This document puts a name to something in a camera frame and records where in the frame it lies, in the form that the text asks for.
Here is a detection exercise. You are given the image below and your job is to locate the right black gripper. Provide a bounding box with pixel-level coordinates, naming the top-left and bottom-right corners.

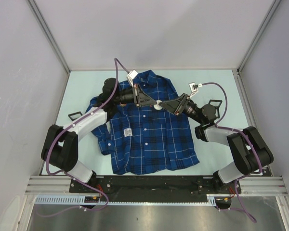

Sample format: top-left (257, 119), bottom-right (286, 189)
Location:
top-left (158, 93), bottom-right (203, 125)

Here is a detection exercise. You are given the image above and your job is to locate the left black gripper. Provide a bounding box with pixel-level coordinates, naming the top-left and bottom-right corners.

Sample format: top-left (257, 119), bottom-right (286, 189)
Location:
top-left (113, 84), bottom-right (157, 108)

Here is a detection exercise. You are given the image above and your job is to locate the landscape round brooch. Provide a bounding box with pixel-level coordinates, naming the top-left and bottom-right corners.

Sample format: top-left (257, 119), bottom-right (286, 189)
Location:
top-left (153, 100), bottom-right (163, 110)

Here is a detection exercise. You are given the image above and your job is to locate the blue plaid button shirt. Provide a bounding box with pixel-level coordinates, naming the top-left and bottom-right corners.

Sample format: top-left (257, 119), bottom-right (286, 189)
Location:
top-left (85, 70), bottom-right (200, 176)

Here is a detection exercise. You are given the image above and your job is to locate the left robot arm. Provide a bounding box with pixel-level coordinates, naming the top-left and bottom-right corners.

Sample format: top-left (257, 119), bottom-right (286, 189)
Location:
top-left (41, 78), bottom-right (157, 193)

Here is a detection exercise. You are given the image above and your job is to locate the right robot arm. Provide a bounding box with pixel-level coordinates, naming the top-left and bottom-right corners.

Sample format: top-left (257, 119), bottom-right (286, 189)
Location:
top-left (158, 94), bottom-right (274, 193)

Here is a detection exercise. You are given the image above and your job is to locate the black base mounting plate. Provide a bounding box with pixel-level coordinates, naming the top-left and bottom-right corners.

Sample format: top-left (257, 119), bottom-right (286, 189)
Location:
top-left (69, 176), bottom-right (241, 194)

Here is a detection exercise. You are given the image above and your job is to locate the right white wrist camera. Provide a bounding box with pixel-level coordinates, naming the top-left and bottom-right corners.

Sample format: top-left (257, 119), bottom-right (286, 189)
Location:
top-left (189, 82), bottom-right (199, 98)

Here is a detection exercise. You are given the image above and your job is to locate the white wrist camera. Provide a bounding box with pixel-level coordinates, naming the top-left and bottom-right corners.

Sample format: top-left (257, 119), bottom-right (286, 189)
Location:
top-left (189, 82), bottom-right (199, 98)
top-left (127, 70), bottom-right (138, 86)

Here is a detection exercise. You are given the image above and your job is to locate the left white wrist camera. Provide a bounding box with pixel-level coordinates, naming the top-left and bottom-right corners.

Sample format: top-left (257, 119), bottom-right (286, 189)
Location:
top-left (127, 70), bottom-right (138, 86)

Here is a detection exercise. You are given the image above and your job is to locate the black square frame stand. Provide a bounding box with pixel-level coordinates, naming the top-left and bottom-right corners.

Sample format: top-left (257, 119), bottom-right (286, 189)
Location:
top-left (209, 99), bottom-right (223, 118)

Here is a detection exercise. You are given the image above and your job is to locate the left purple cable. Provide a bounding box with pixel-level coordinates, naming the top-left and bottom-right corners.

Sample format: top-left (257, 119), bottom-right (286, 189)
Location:
top-left (36, 57), bottom-right (131, 217)

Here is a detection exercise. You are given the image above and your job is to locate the left black frame stand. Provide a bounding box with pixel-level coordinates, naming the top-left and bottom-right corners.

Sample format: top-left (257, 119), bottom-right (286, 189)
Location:
top-left (68, 111), bottom-right (83, 121)

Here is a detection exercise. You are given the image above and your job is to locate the grey slotted cable duct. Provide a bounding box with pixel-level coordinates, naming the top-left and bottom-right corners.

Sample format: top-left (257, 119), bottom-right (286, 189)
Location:
top-left (35, 194), bottom-right (233, 206)

